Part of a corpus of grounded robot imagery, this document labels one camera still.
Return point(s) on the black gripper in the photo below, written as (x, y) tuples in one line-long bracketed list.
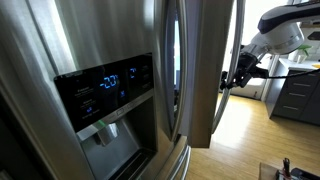
[(246, 70)]

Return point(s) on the plain steel refrigerator door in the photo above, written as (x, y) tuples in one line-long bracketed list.
[(206, 66)]

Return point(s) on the bright glass patio door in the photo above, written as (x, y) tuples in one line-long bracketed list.
[(253, 20)]

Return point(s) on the steel refrigerator door with dispenser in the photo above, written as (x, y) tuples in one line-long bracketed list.
[(100, 30)]

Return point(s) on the grey drawer cabinet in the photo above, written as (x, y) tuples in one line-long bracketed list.
[(296, 96)]

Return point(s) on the steel freezer drawer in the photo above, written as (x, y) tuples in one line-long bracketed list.
[(170, 160)]

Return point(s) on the wooden box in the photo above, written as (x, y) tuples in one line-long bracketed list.
[(268, 171)]

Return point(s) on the black and red tool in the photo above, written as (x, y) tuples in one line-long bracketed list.
[(300, 173)]

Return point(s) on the black dispenser control panel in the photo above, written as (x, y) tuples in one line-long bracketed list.
[(103, 90)]

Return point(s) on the dark cabinet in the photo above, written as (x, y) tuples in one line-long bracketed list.
[(13, 150)]

